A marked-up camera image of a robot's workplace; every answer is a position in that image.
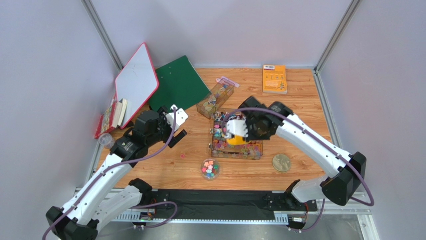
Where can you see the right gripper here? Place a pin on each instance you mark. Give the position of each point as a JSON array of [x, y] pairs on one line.
[[249, 128]]

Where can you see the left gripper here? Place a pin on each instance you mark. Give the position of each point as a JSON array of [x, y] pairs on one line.
[[165, 117]]

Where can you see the yellow plastic scoop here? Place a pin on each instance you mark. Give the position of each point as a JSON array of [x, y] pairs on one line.
[[235, 140]]

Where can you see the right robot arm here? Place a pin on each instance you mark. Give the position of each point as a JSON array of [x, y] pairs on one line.
[[344, 172]]

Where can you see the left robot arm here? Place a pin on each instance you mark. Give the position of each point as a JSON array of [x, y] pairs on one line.
[[103, 179]]

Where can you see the clear box of star candies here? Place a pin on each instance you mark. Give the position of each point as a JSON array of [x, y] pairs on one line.
[[217, 132]]

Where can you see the clear box of translucent candies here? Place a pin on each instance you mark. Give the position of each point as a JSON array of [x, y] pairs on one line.
[[220, 148]]

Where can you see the clear box of wrapped candies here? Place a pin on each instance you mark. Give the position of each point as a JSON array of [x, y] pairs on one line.
[[215, 99]]

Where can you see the clear box of lollipops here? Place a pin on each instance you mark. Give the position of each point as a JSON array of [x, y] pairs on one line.
[[221, 113]]

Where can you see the clear round plastic jar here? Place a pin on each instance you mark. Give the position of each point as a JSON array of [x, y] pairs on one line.
[[210, 169]]

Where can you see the gold round tin lid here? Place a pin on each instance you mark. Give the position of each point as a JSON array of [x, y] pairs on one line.
[[281, 163]]

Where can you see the orange paperback book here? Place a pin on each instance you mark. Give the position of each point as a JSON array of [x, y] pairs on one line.
[[274, 79]]

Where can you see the green cutting mat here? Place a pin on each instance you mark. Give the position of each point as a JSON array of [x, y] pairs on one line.
[[179, 85]]

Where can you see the red framed whiteboard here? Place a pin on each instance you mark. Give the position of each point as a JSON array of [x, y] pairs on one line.
[[136, 83]]

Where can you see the stack of books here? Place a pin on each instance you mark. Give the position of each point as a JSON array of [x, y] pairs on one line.
[[112, 118]]

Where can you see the small clear cup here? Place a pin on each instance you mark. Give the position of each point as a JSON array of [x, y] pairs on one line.
[[106, 140]]

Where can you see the aluminium frame rail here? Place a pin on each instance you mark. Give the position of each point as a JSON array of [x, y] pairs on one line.
[[141, 215]]

